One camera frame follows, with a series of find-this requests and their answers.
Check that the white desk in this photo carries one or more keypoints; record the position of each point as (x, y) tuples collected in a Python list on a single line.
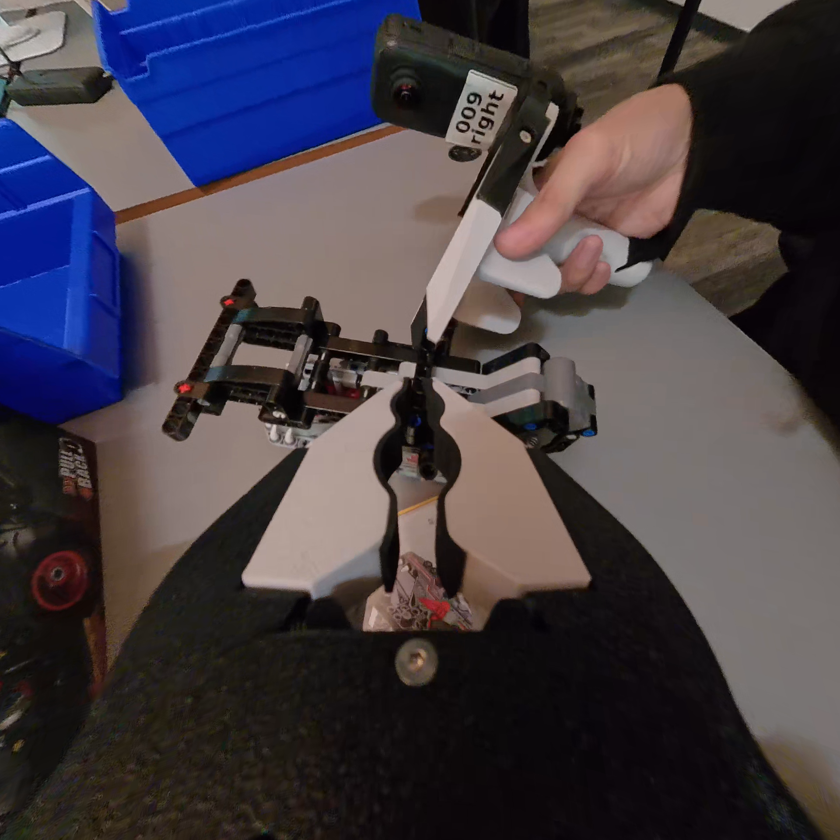
[(656, 492)]

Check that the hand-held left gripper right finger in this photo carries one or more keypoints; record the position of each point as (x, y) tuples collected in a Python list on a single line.
[(512, 518)]

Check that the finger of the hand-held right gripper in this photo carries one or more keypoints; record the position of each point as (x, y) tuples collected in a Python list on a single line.
[(463, 262)]

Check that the blue plastic bin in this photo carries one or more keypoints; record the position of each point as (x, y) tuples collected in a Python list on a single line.
[(52, 295), (262, 85)]

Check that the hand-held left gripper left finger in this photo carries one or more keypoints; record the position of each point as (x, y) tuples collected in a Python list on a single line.
[(321, 518)]

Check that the person's right hand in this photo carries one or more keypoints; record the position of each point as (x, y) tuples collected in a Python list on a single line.
[(623, 170)]

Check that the black toy box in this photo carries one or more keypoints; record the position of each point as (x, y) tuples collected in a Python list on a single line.
[(46, 558)]

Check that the black brick-built toy chassis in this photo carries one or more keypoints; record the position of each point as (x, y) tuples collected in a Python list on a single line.
[(262, 374)]

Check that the black power adapter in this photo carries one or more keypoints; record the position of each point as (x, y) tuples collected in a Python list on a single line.
[(59, 86)]

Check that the white stand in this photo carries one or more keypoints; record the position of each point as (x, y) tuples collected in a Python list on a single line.
[(33, 33)]

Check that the white instruction booklet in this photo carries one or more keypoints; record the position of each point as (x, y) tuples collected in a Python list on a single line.
[(420, 604)]

